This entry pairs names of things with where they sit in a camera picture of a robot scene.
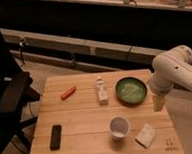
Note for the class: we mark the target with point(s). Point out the orange marker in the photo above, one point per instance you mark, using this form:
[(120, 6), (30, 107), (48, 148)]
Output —
[(67, 93)]

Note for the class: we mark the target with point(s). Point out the green bowl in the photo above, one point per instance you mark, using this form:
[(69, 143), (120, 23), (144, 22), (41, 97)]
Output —
[(131, 90)]

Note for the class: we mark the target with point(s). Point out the small white bottle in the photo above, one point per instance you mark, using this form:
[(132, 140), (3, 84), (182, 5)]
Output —
[(101, 91)]

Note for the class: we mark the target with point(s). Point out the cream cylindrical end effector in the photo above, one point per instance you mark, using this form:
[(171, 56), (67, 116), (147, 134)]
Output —
[(158, 102)]

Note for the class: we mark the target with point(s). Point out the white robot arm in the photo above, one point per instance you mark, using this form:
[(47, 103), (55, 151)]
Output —
[(170, 67)]

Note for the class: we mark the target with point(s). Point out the wooden table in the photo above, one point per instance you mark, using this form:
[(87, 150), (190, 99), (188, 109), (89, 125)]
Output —
[(85, 123)]

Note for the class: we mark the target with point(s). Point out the white paper cup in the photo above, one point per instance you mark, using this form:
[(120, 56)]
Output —
[(119, 128)]

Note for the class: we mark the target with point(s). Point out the black rectangular eraser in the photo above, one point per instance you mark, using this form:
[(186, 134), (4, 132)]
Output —
[(55, 137)]

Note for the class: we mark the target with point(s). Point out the black chair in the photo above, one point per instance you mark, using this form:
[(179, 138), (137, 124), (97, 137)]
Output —
[(15, 93)]

